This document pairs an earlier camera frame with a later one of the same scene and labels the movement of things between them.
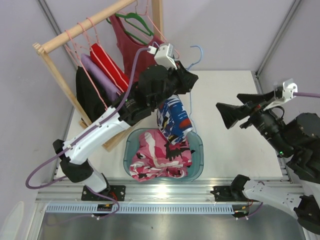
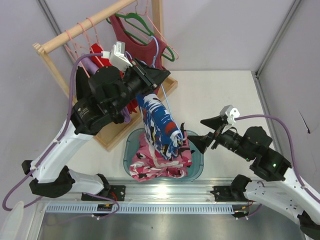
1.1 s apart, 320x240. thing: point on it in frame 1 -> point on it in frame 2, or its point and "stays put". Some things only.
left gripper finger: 188,79 -> 157,75
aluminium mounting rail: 138,191 stays put
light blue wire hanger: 196,62 -> 154,58
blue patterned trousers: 173,121 -> 165,134
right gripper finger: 246,98 -> 215,122
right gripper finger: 232,114 -> 203,142
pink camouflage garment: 155,157 stays put
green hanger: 132,13 stays put
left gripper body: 183,78 -> 147,78
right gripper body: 249,111 -> 215,136
